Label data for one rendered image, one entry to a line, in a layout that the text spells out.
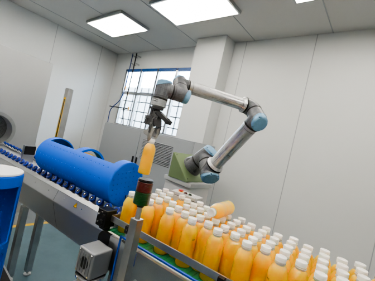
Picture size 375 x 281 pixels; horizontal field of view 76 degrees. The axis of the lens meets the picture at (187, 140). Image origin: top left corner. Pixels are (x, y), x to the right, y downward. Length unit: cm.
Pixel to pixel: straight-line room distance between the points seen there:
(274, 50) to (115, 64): 459
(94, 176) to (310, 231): 304
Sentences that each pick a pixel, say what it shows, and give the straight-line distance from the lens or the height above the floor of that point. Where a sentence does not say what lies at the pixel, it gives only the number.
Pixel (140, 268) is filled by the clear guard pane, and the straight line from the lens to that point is 118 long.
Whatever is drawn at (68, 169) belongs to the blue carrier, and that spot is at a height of 108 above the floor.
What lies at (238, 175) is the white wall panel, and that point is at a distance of 417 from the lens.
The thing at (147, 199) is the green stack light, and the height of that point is 119.
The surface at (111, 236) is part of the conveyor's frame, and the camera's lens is 135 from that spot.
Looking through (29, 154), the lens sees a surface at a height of 101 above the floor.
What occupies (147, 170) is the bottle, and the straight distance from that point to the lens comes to 144.
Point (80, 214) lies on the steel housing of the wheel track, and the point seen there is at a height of 85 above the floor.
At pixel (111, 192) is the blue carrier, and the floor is 105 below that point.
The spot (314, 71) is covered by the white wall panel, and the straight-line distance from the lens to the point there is 410.
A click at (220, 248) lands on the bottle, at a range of 108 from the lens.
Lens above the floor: 145
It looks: level
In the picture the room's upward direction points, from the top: 13 degrees clockwise
